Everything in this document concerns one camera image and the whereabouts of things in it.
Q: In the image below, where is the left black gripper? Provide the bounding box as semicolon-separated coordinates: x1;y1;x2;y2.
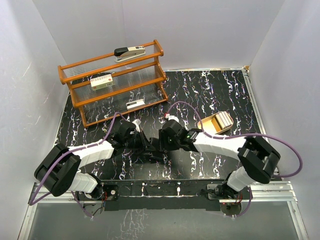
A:
123;129;155;155

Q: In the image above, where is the black leather card holder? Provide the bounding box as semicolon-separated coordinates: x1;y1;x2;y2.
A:
149;137;169;162

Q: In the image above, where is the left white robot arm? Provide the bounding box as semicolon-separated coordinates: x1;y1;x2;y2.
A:
34;120;159;200

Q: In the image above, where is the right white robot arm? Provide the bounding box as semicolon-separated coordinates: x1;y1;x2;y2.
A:
158;119;281;199

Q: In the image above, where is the wooden oval card tray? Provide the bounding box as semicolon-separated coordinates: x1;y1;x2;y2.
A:
197;111;234;135

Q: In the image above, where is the small white stapler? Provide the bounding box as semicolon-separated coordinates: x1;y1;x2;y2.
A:
126;99;145;111

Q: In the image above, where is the orange wooden three-tier shelf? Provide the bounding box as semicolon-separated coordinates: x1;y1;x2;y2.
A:
57;39;168;128

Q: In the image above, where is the white staples box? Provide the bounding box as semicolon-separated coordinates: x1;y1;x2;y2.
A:
90;74;114;91

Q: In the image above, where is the black and beige stapler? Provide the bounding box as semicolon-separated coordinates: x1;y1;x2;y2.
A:
114;46;146;63

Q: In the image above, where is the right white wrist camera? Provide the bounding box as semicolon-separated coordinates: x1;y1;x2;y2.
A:
164;113;179;122

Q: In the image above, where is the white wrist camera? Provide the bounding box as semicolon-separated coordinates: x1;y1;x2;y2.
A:
132;119;141;132
164;113;179;122

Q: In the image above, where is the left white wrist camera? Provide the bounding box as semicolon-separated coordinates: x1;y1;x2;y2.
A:
132;119;141;132

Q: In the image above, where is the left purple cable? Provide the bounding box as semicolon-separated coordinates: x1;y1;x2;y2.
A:
28;111;131;219

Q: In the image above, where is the purple cable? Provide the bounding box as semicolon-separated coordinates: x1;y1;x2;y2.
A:
166;100;305;218
28;111;131;219

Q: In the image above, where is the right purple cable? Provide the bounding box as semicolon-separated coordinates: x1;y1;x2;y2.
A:
166;100;305;218

